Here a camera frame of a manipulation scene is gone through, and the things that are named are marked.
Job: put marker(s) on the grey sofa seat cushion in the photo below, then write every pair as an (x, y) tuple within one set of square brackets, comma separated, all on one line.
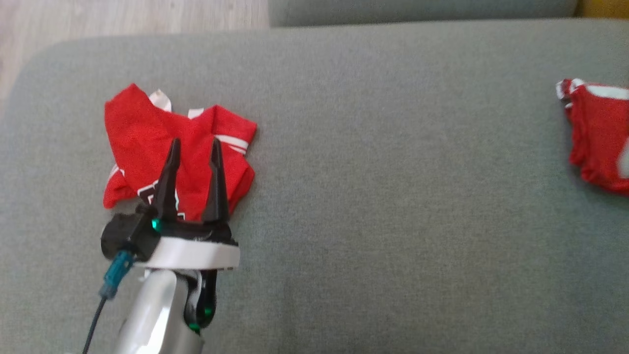
[(368, 196)]

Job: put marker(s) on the red Bulls jersey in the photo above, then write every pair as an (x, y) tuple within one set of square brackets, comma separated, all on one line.
[(599, 137)]

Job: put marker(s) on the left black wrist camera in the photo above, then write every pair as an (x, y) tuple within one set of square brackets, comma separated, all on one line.
[(125, 236)]

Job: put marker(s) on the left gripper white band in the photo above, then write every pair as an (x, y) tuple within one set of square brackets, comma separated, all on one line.
[(191, 253)]

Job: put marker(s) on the red jersey with white sleeves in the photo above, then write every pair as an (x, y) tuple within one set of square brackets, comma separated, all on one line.
[(142, 128)]

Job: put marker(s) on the yellow object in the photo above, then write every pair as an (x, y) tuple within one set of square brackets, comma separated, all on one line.
[(604, 7)]

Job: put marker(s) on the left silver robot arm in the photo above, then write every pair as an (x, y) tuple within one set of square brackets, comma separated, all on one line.
[(152, 314)]

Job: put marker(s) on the grey sofa back cushion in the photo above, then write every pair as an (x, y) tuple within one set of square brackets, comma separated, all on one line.
[(417, 10)]

